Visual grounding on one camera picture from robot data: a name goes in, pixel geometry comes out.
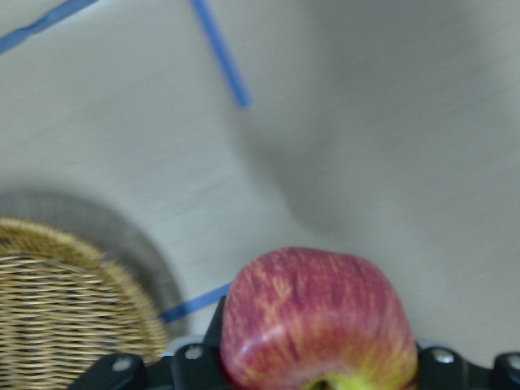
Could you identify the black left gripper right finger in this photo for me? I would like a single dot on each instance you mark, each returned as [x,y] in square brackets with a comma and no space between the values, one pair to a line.
[440,367]

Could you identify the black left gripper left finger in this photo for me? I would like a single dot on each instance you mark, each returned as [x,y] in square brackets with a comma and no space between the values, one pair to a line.
[192,366]

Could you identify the yellowish red apple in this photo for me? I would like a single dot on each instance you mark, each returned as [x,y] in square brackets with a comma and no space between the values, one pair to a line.
[299,318]

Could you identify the round wicker basket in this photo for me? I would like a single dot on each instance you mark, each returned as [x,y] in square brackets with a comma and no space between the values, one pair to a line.
[64,304]

